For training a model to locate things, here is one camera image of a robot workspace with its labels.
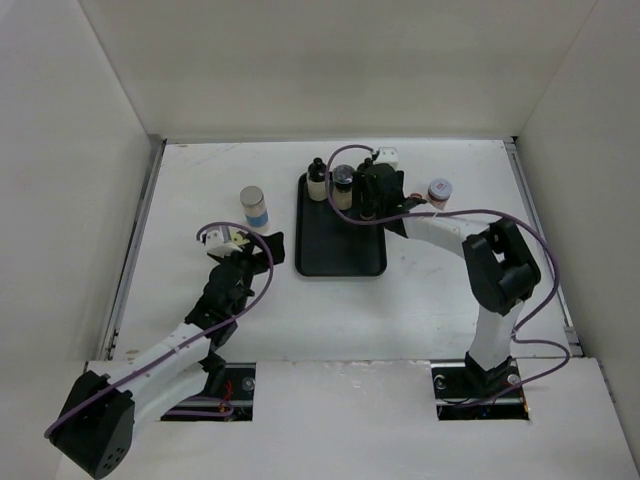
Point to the black cap brown spice bottle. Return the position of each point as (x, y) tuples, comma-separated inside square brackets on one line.
[(365, 165)]

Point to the small black cap spice jar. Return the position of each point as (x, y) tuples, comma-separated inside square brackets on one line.
[(367, 212)]

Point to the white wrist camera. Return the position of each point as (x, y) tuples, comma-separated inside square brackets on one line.
[(220, 241), (387, 156)]

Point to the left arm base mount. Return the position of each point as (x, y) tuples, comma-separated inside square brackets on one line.
[(228, 396)]

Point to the black cap white powder bottle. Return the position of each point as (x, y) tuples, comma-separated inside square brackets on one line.
[(315, 179)]

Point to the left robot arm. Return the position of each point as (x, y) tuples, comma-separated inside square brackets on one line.
[(103, 412)]

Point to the red label spice jar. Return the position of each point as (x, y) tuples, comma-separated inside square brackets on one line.
[(439, 192)]

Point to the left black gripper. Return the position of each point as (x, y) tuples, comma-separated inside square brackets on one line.
[(246, 254)]

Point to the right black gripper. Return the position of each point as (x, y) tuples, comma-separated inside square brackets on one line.
[(359, 186)]

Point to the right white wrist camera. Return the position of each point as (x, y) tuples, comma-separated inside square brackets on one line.
[(387, 156)]

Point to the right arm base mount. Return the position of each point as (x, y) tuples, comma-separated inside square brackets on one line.
[(465, 392)]

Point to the black rectangular tray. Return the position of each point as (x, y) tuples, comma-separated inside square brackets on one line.
[(329, 247)]

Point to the grey grinder cap salt jar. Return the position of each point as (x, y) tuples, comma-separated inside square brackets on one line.
[(342, 180)]

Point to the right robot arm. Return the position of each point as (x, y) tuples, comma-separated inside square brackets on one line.
[(501, 270)]

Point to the silver cap blue label jar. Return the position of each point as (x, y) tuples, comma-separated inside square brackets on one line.
[(254, 206)]

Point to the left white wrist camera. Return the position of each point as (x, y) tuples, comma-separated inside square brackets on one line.
[(220, 241)]

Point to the yellow cap spice jar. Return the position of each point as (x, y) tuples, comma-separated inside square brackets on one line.
[(239, 239)]

